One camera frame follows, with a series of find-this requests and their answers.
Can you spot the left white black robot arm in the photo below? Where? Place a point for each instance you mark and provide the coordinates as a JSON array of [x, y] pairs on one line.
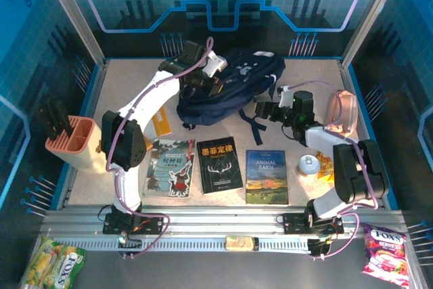
[[152, 99]]

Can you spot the wide aluminium mounting rail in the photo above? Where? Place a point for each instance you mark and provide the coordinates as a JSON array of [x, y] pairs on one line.
[[220, 223]]

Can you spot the navy blue backpack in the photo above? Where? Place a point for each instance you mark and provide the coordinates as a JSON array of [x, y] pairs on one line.
[[243, 82]]

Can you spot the black cover book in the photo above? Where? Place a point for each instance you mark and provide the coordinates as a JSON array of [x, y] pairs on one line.
[[220, 167]]

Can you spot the small black controller board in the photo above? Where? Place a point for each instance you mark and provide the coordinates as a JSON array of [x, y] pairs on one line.
[[130, 245], [318, 247]]

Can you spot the green yellow Fox's candy bag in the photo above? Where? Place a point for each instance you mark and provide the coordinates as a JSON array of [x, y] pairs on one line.
[[50, 265]]

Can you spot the illustrated grey-blue cover book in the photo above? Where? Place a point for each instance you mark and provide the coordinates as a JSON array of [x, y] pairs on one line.
[[169, 167]]

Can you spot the purple Fox's berries candy bag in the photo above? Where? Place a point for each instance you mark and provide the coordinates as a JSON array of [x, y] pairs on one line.
[[384, 251]]

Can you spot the Animal Farm book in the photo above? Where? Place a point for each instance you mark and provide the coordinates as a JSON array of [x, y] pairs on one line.
[[267, 177]]

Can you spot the pink translucent pencil case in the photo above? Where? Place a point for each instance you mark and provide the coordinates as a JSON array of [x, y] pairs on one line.
[[345, 109]]

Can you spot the yellow snack packet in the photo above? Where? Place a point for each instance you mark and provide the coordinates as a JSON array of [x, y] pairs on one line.
[[325, 170]]

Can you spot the pink and cream knife block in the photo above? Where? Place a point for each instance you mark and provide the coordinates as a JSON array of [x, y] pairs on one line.
[[84, 153]]

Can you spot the white and orange booklet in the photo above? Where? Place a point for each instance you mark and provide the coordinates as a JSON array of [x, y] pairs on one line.
[[161, 122]]

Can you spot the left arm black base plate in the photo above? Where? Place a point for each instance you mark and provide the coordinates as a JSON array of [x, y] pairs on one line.
[[152, 224]]

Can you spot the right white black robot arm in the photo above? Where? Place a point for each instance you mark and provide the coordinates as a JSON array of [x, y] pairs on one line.
[[324, 138]]

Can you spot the aluminium frame post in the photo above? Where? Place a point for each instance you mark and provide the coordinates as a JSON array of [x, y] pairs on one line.
[[372, 15], [74, 18]]

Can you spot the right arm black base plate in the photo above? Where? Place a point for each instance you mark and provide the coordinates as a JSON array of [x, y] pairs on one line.
[[294, 223]]

